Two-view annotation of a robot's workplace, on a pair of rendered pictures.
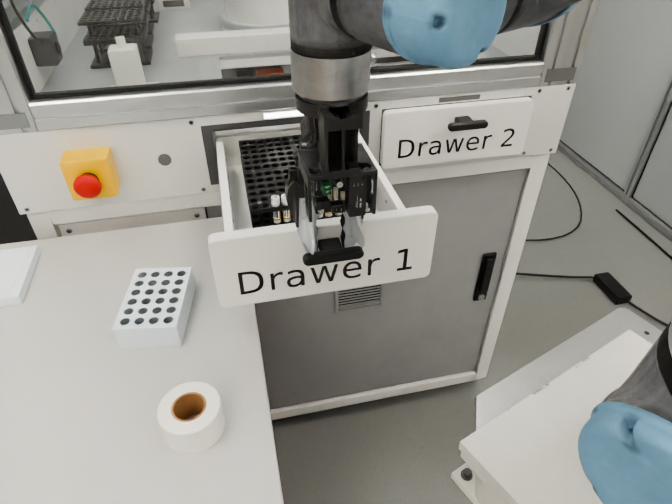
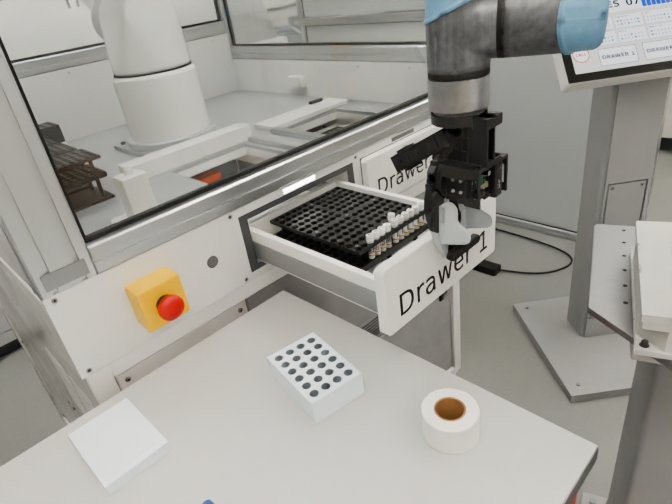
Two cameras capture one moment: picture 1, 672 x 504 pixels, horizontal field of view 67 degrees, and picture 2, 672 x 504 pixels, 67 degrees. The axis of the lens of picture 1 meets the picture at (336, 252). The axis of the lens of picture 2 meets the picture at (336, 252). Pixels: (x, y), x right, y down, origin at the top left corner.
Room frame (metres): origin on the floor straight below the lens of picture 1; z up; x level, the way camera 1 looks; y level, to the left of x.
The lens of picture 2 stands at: (0.01, 0.46, 1.28)
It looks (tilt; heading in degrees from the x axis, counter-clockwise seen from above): 29 degrees down; 332
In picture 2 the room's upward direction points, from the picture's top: 9 degrees counter-clockwise
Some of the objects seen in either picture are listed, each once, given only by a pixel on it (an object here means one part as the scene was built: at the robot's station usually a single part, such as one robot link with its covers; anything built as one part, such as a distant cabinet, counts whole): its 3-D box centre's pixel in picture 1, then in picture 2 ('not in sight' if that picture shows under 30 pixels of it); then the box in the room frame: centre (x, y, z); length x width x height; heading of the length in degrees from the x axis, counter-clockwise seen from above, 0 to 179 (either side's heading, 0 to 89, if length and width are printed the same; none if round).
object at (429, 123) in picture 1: (456, 133); (407, 162); (0.89, -0.23, 0.87); 0.29 x 0.02 x 0.11; 103
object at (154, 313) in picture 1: (157, 305); (314, 374); (0.52, 0.25, 0.78); 0.12 x 0.08 x 0.04; 3
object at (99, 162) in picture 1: (91, 174); (159, 299); (0.73, 0.40, 0.88); 0.07 x 0.05 x 0.07; 103
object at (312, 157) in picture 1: (333, 152); (464, 156); (0.48, 0.00, 1.04); 0.09 x 0.08 x 0.12; 13
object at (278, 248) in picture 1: (326, 256); (441, 258); (0.52, 0.01, 0.87); 0.29 x 0.02 x 0.11; 103
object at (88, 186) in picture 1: (88, 184); (169, 306); (0.70, 0.39, 0.88); 0.04 x 0.03 x 0.04; 103
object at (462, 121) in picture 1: (465, 122); not in sight; (0.86, -0.23, 0.91); 0.07 x 0.04 x 0.01; 103
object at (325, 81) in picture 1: (334, 71); (459, 93); (0.48, 0.00, 1.12); 0.08 x 0.08 x 0.05
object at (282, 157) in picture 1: (300, 183); (348, 230); (0.71, 0.06, 0.87); 0.22 x 0.18 x 0.06; 13
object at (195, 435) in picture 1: (191, 416); (450, 420); (0.34, 0.16, 0.78); 0.07 x 0.07 x 0.04
